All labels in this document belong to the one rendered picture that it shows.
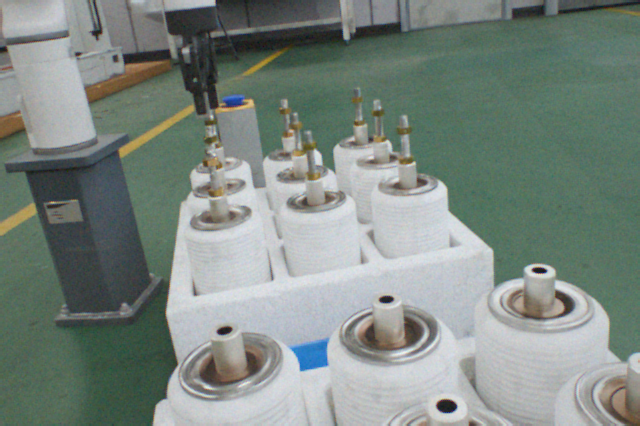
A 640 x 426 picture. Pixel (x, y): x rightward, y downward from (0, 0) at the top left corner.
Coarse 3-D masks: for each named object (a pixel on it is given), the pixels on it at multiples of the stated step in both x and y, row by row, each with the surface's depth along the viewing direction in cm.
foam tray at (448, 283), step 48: (480, 240) 72; (192, 288) 71; (240, 288) 68; (288, 288) 67; (336, 288) 67; (384, 288) 68; (432, 288) 70; (480, 288) 71; (192, 336) 66; (288, 336) 68
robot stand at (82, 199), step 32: (32, 160) 90; (64, 160) 89; (96, 160) 91; (32, 192) 94; (64, 192) 92; (96, 192) 93; (128, 192) 102; (64, 224) 94; (96, 224) 94; (128, 224) 101; (64, 256) 97; (96, 256) 96; (128, 256) 100; (64, 288) 99; (96, 288) 98; (128, 288) 100; (160, 288) 110; (64, 320) 100; (96, 320) 99; (128, 320) 98
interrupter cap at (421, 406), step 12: (408, 408) 35; (420, 408) 35; (468, 408) 34; (480, 408) 34; (396, 420) 34; (408, 420) 34; (420, 420) 34; (468, 420) 34; (480, 420) 33; (492, 420) 33
